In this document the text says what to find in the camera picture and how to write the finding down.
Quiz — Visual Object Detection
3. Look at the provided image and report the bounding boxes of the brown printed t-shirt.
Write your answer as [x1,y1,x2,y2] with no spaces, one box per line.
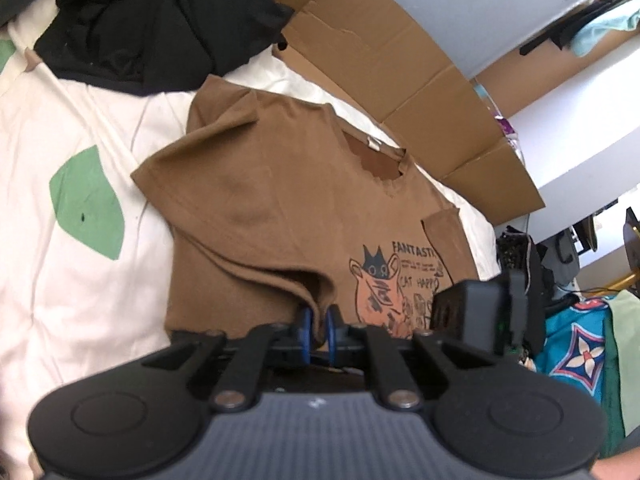
[132,77,477,341]

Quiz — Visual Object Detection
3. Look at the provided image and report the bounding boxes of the black clothes pile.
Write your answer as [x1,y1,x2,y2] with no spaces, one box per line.
[35,0,294,96]

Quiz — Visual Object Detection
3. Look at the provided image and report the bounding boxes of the black knit garment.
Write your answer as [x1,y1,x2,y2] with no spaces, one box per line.
[497,226,552,358]

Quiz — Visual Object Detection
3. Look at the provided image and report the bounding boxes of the teal printed garment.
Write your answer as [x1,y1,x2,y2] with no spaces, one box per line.
[534,296,625,457]

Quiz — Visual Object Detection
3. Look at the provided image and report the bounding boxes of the cream bear print duvet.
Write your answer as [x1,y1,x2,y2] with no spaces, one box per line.
[0,0,501,480]

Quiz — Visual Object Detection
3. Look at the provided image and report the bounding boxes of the white purple plastic bags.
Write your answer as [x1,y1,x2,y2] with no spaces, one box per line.
[474,81,525,164]

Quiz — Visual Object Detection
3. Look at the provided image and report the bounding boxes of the hanging black garment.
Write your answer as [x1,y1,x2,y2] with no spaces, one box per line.
[518,0,629,56]

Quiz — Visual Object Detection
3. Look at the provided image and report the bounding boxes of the brown cardboard sheet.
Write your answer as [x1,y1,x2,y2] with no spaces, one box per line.
[277,0,544,226]

